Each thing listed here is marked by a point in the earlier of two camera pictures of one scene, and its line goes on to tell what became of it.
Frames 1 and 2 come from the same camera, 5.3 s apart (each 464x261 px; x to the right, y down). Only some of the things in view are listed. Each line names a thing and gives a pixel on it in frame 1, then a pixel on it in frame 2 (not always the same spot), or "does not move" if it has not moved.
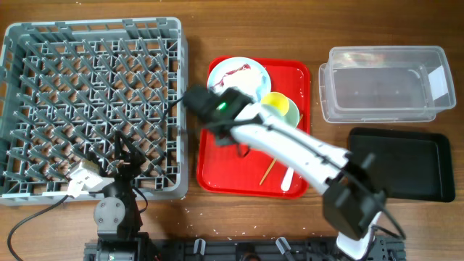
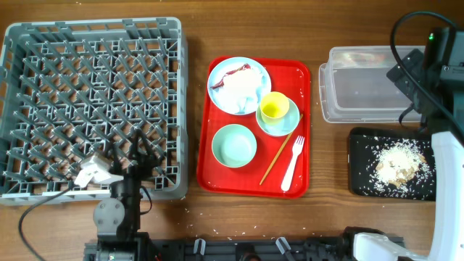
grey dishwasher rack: [67, 87] does not move
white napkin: [247, 80] does not move
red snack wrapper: [221, 82] does not move
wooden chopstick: [274, 161] does not move
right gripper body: [224, 142] to [428, 86]
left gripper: [134, 159] to [145, 161]
